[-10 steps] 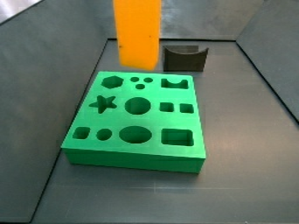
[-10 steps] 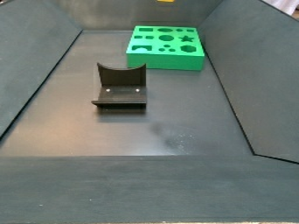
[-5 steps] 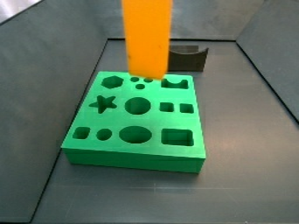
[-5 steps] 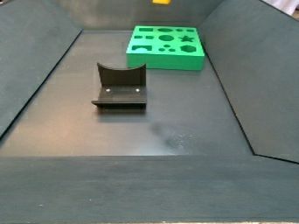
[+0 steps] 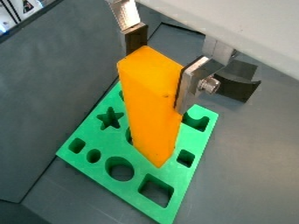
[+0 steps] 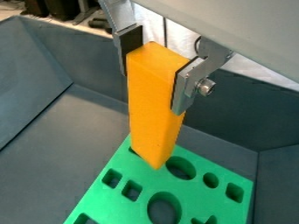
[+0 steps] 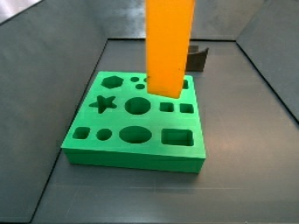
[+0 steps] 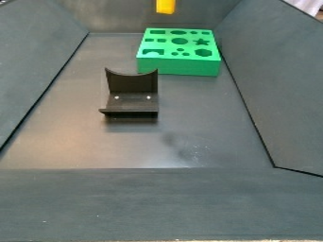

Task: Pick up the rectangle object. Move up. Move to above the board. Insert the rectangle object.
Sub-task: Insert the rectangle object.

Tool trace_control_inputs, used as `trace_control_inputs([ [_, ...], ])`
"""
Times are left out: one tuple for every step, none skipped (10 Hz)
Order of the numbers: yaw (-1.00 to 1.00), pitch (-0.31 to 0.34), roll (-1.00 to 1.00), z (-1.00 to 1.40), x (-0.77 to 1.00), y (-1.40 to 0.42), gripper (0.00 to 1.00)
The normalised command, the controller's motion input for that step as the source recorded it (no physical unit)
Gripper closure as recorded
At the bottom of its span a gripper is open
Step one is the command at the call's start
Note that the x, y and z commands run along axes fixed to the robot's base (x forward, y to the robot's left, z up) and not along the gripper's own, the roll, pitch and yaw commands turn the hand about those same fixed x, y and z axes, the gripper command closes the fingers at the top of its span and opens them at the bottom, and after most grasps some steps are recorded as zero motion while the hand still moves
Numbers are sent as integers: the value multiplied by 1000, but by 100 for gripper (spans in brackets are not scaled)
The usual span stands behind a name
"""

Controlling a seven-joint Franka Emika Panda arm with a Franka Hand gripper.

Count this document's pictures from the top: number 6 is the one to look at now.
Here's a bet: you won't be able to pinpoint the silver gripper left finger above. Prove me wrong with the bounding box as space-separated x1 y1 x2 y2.
97 0 144 76

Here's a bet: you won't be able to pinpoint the yellow rectangular block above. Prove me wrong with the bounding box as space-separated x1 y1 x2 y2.
125 42 188 169

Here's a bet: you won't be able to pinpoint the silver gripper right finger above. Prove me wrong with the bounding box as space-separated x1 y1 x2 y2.
170 37 234 116

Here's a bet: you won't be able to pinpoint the green foam shape board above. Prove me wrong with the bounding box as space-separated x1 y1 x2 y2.
62 138 253 224

